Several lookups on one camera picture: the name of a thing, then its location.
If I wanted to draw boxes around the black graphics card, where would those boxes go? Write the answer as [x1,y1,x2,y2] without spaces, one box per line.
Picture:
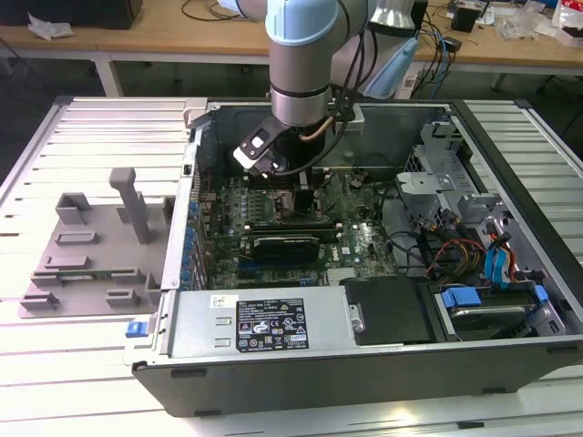
[240,234,322,266]

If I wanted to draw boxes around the wooden desk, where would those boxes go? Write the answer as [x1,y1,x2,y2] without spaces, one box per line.
[0,0,583,99]

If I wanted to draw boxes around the blue SATA wire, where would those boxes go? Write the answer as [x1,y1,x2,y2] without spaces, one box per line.
[494,230,515,289]
[483,248,498,289]

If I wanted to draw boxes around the black plastic shroud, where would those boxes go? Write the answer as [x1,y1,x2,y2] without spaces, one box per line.
[340,275,436,348]

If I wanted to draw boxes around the clear plastic bags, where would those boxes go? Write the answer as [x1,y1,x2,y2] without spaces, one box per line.
[498,5,555,42]

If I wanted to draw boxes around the white crumpled plastic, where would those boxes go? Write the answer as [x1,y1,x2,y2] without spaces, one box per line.
[26,12,75,42]

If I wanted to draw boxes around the silver chipset heatsink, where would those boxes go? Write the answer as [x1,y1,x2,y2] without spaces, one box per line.
[326,266,357,287]

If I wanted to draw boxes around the silver hard disk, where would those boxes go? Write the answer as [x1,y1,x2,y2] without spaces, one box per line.
[448,302,537,341]

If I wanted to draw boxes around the green motherboard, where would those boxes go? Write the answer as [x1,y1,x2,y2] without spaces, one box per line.
[195,168,402,290]

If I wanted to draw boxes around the CPU socket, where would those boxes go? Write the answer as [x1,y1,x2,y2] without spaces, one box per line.
[271,188,327,225]

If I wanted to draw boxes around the black open PC case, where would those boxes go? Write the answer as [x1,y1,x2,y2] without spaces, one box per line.
[122,97,583,418]

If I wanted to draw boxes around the coloured power wire bundle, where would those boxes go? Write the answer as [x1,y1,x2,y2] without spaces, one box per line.
[425,239,491,279]

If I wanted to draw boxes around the white red bag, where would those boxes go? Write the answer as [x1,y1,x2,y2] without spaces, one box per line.
[550,0,583,46]

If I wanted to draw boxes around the small black box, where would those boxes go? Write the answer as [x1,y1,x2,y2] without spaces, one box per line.
[450,3,480,33]

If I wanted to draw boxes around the large black box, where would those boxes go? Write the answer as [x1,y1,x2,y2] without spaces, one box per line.
[0,0,143,31]

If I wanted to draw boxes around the grey parts rack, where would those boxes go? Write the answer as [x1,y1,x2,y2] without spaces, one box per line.
[16,167,177,320]

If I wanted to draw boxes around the blue disk carrier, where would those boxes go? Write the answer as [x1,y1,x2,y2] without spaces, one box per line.
[436,284,550,342]

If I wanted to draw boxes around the black camera cable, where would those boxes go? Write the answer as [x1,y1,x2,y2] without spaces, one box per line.
[261,26,365,179]

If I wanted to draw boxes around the silver metal drive cage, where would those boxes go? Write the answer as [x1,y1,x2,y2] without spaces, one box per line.
[392,118,514,229]

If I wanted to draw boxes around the silver power supply unit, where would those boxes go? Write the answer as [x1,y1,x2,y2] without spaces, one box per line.
[157,287,365,365]

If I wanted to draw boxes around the black computer tower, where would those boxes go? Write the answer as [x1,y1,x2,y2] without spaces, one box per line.
[409,0,430,40]

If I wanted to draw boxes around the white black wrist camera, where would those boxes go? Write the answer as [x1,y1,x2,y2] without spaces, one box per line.
[232,127,292,179]
[340,105,366,137]

